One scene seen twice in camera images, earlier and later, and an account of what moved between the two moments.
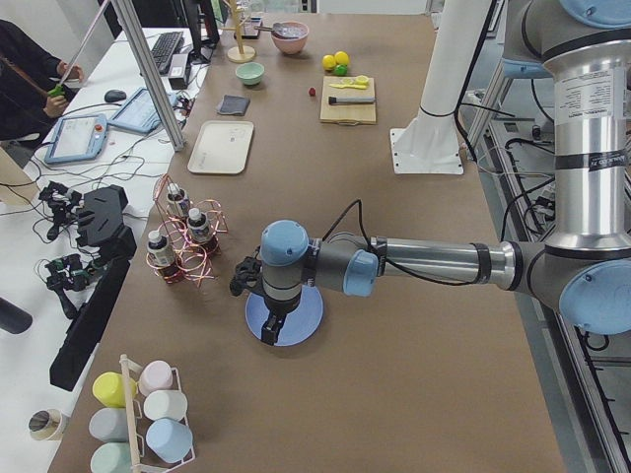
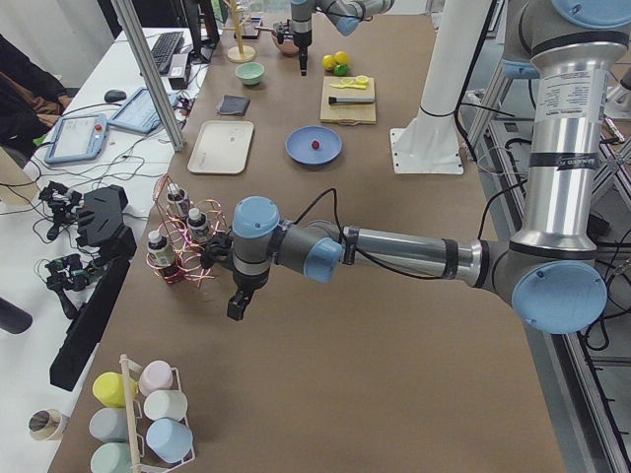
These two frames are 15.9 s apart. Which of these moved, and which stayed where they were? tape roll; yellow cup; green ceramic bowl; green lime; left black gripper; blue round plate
Moved: blue round plate; left black gripper
Stayed: green ceramic bowl; tape roll; yellow cup; green lime
